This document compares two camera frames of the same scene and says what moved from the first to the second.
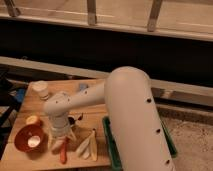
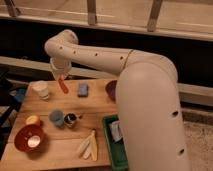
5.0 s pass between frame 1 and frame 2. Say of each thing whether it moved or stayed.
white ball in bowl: stayed
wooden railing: stayed
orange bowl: stayed
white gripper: moved
